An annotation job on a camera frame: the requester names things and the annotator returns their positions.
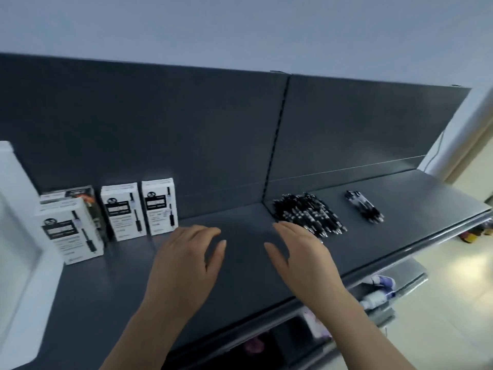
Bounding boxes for purple and white packet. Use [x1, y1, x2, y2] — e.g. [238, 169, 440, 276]
[362, 275, 396, 288]

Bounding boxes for pink item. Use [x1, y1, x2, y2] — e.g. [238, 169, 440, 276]
[246, 335, 267, 354]

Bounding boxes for white pen box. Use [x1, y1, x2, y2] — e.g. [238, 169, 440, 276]
[141, 177, 179, 236]
[35, 198, 105, 266]
[100, 183, 147, 242]

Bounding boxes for colourful items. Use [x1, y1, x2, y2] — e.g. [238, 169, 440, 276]
[458, 223, 493, 244]

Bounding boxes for person's right hand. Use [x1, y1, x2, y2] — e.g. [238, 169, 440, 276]
[264, 221, 350, 309]

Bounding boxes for person's left hand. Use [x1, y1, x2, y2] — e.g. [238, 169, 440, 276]
[147, 225, 227, 321]

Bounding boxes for grey metal shelf unit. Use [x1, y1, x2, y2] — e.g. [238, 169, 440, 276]
[0, 52, 493, 370]

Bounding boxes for person's right forearm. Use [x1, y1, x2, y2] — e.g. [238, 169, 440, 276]
[300, 290, 417, 370]

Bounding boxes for pile of black pens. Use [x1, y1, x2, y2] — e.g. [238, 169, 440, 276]
[272, 192, 347, 243]

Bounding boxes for small bundle of black pens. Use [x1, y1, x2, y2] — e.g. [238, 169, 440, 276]
[344, 190, 385, 224]

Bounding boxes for white tube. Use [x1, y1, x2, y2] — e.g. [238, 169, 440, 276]
[360, 290, 394, 311]

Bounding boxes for white plastic bin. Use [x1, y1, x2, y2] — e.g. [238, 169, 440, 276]
[0, 141, 64, 370]

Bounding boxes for pink and white packet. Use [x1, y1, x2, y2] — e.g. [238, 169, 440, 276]
[304, 307, 333, 342]

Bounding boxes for person's left forearm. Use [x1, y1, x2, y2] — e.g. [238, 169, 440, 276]
[99, 294, 216, 370]

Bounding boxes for dark clear pen box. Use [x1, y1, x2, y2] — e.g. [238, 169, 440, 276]
[40, 184, 107, 243]

